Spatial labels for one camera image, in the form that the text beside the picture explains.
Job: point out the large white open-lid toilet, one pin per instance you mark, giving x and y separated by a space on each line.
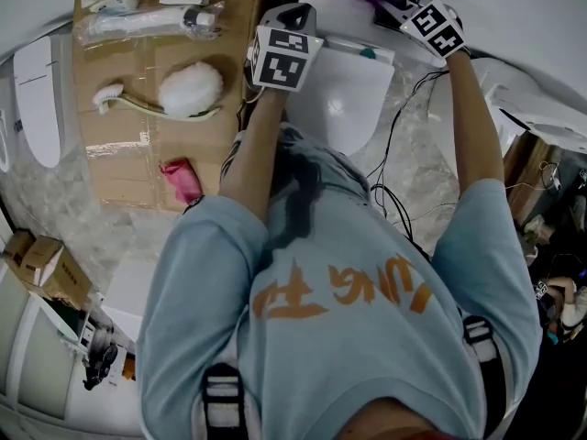
527 103

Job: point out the person's right forearm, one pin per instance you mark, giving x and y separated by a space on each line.
472 131

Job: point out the brown cardboard box white flaps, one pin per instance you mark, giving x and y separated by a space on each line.
64 278

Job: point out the small teal round object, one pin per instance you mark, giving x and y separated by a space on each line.
368 53

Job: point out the pink cloth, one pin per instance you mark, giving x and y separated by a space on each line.
183 181

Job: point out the white toilet with tank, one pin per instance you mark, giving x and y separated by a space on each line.
348 99

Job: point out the white flat board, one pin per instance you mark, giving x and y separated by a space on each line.
128 296

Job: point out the white closed-lid smart toilet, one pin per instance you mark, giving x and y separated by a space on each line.
39 103

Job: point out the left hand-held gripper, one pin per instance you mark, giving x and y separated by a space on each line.
284 62

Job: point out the person's left forearm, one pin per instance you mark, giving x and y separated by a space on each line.
257 154

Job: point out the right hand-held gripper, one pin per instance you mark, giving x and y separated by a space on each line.
435 25

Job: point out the person's light blue t-shirt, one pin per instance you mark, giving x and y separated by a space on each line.
344 337

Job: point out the white cabinet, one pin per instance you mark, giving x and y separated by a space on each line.
36 360

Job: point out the small brown cardboard box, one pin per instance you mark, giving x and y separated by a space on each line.
16 248

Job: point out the dark wooden bench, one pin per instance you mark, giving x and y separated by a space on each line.
527 177

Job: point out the large brown cardboard box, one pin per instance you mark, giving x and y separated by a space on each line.
119 154

